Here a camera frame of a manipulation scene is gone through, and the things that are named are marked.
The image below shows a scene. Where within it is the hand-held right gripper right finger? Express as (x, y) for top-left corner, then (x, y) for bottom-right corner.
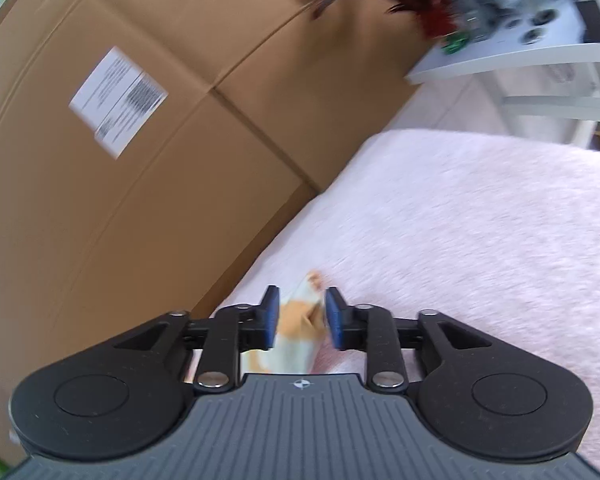
(325, 286), (493, 393)

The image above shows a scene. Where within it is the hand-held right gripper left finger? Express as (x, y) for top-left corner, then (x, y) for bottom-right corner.
(115, 285), (281, 393)

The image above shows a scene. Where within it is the yellow white striped shirt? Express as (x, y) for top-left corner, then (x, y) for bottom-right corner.
(240, 270), (328, 376)

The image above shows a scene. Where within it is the pink fluffy blanket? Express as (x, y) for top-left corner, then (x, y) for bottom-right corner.
(187, 130), (600, 478)

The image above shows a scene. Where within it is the large cardboard box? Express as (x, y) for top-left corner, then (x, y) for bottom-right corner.
(0, 0), (431, 466)

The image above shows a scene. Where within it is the white shipping label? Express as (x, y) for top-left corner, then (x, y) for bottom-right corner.
(69, 46), (169, 161)

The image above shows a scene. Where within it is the small green object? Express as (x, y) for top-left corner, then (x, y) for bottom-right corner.
(440, 32), (470, 56)

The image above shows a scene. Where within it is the white side table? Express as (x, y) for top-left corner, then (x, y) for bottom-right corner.
(405, 0), (600, 153)

